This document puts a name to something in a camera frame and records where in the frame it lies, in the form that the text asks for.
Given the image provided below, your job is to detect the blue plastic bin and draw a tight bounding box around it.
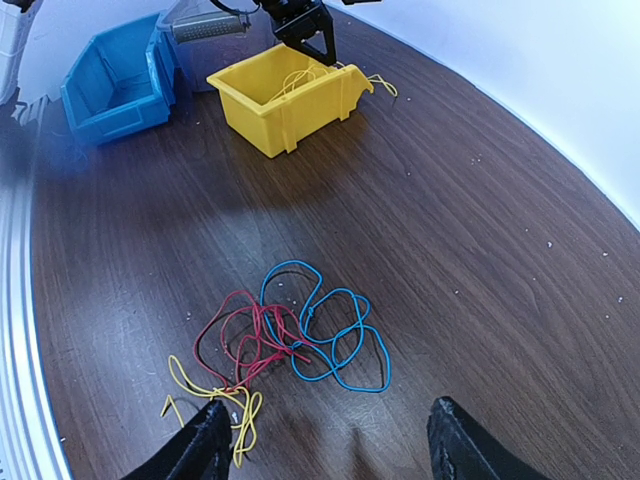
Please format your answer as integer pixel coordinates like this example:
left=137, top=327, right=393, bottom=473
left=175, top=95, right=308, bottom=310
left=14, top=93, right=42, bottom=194
left=61, top=12, right=178, bottom=145

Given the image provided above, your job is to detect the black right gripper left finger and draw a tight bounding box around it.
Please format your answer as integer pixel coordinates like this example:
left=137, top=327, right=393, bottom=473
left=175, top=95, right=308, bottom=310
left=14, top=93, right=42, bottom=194
left=124, top=400, right=232, bottom=480

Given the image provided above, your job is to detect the clear grey plastic tub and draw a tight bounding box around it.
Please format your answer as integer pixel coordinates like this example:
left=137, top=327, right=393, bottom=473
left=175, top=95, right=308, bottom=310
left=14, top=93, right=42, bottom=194
left=158, top=1, right=274, bottom=93

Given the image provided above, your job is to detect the front aluminium rail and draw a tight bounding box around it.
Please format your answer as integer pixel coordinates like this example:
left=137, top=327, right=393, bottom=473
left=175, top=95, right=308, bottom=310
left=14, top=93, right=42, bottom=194
left=1, top=174, right=72, bottom=479

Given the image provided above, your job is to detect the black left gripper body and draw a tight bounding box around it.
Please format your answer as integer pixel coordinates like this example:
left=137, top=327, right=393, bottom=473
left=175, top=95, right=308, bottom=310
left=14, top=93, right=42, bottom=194
left=258, top=0, right=333, bottom=45

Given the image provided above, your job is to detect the yellow plastic bin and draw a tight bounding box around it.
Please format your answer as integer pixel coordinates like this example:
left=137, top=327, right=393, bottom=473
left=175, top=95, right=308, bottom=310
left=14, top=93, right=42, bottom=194
left=207, top=44, right=374, bottom=158

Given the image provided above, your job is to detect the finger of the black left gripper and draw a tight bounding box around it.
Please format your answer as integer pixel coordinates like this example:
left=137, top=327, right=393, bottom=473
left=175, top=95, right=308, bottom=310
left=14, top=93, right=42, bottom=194
left=321, top=23, right=337, bottom=66
left=287, top=34, right=325, bottom=65

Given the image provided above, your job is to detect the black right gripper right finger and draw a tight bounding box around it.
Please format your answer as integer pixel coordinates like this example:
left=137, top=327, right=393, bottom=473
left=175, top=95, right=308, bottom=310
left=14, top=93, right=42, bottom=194
left=427, top=396, right=545, bottom=480

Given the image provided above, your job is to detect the yellow cable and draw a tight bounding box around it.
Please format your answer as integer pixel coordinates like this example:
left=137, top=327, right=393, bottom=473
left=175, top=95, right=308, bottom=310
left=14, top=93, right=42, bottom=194
left=159, top=353, right=264, bottom=469
left=272, top=62, right=400, bottom=104

